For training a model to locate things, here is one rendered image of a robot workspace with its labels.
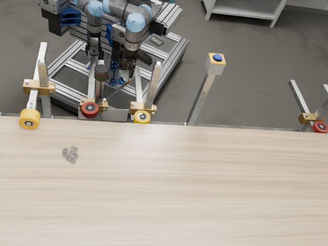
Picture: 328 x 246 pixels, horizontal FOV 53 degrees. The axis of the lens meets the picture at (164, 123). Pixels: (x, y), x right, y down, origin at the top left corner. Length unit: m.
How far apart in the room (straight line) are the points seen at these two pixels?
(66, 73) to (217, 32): 1.95
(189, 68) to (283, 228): 2.18
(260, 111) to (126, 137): 1.96
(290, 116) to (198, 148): 1.93
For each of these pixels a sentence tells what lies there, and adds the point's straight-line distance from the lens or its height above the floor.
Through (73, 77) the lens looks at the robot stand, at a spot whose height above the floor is 0.21.
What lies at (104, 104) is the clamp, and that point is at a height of 0.87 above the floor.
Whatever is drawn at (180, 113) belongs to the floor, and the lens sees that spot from 2.90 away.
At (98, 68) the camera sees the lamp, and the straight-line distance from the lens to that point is 1.45.
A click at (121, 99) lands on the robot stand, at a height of 0.21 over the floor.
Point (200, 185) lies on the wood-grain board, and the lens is 1.46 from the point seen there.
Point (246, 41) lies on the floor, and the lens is 4.04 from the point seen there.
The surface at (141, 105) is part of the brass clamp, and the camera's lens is 1.70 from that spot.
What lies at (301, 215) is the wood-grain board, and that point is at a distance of 1.61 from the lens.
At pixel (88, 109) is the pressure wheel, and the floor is 0.90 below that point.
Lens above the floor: 2.12
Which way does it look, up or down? 49 degrees down
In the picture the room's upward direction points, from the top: 18 degrees clockwise
